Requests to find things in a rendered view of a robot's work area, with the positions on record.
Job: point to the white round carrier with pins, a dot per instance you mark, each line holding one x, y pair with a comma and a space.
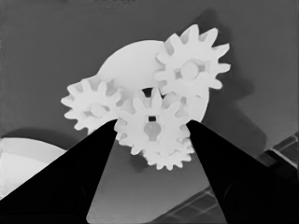
130, 65

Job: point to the large thick white disc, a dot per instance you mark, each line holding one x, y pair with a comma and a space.
18, 165

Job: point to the small white toothed gear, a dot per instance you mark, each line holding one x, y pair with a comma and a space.
135, 124
187, 49
93, 95
165, 157

